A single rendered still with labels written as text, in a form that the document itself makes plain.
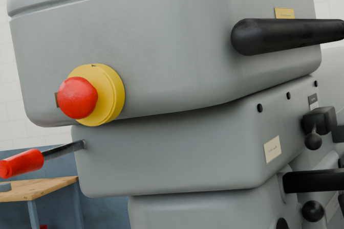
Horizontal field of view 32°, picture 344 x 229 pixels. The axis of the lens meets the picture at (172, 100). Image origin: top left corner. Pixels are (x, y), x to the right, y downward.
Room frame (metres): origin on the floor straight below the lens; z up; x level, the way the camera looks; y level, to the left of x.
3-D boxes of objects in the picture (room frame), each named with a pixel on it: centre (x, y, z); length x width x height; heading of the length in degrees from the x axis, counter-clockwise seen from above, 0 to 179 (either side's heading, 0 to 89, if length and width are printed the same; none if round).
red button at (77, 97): (0.57, 0.08, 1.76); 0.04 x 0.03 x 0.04; 64
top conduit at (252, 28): (0.76, -0.17, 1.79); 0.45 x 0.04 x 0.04; 154
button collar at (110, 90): (0.59, 0.07, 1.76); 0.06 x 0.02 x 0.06; 64
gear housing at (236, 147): (0.84, -0.05, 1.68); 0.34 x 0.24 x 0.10; 154
